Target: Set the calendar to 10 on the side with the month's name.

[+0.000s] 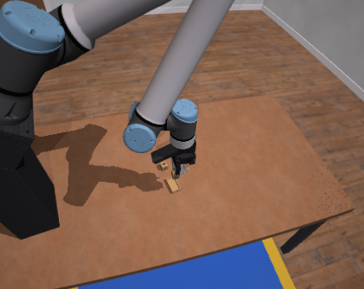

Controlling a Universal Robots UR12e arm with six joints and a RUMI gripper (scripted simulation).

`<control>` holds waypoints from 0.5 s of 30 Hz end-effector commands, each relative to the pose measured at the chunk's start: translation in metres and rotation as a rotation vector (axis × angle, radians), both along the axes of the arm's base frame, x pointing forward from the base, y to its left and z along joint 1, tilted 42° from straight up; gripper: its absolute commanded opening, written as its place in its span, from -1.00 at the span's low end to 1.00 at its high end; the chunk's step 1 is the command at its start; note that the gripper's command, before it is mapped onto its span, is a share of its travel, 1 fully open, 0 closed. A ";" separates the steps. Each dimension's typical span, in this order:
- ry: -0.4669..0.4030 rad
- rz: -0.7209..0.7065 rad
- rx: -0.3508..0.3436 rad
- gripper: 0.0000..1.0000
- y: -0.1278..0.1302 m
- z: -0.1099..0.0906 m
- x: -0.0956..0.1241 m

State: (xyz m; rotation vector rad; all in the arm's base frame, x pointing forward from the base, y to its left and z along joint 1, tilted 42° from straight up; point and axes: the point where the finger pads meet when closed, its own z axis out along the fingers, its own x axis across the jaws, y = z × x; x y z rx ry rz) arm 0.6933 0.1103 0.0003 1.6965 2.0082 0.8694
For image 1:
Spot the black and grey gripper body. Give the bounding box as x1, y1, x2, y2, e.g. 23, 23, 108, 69
172, 141, 196, 165

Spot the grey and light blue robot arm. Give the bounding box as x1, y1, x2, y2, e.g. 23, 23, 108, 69
0, 0, 234, 164

